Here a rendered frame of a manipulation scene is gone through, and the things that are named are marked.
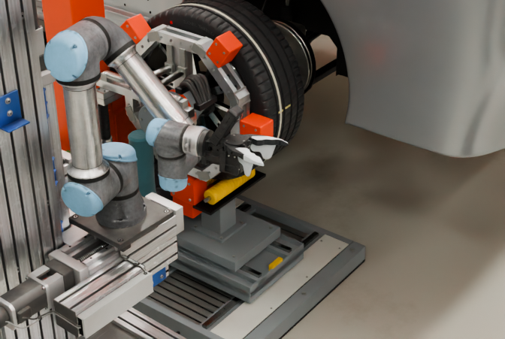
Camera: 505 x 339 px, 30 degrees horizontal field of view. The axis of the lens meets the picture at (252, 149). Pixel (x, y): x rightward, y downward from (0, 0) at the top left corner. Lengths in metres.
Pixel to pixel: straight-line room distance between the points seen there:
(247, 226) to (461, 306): 0.90
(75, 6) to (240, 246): 1.11
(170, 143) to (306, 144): 2.49
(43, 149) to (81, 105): 0.28
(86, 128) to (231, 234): 1.36
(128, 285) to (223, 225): 1.09
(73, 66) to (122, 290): 0.67
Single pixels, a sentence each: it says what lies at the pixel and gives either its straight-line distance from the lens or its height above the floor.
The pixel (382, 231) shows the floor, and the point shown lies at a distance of 4.20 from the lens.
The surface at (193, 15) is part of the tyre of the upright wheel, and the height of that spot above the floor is 1.17.
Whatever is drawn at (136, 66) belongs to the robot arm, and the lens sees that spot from 2.52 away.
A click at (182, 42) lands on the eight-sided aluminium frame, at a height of 1.11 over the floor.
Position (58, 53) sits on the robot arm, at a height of 1.42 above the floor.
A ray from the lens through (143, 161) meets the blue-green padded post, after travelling 3.43.
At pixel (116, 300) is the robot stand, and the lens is 2.68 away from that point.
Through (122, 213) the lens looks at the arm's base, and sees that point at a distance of 2.77.
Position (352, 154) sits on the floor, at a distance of 4.76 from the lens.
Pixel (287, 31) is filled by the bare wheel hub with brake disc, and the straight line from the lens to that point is 3.60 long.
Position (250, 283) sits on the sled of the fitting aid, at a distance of 3.64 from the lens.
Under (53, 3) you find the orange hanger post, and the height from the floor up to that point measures 1.17.
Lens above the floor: 2.39
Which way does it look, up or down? 30 degrees down
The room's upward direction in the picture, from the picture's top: straight up
